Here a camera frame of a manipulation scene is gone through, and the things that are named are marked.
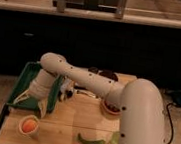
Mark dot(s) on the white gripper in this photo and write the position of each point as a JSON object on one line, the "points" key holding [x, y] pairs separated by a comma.
{"points": [[39, 88]]}

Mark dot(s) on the orange red apple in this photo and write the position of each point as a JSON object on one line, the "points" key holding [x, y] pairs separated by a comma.
{"points": [[29, 125]]}

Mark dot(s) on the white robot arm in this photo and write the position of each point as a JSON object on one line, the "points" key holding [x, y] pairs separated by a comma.
{"points": [[140, 102]]}

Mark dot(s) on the green plastic cup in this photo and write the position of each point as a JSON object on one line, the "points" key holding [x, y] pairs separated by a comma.
{"points": [[114, 138]]}

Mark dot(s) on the green plastic tray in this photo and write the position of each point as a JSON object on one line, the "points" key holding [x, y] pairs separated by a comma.
{"points": [[30, 72]]}

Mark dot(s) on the small white toy figure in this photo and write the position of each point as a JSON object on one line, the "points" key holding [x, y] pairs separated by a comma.
{"points": [[66, 90]]}

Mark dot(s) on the dark metal spoon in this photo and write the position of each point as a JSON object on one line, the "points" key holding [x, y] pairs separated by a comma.
{"points": [[85, 92]]}

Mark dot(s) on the green chili pepper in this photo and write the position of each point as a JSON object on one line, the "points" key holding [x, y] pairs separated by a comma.
{"points": [[84, 141]]}

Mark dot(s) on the orange bowl with dark fruit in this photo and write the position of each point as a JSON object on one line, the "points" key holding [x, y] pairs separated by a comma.
{"points": [[110, 108]]}

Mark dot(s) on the dark brown bowl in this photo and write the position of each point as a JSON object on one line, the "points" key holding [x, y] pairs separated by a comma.
{"points": [[105, 73]]}

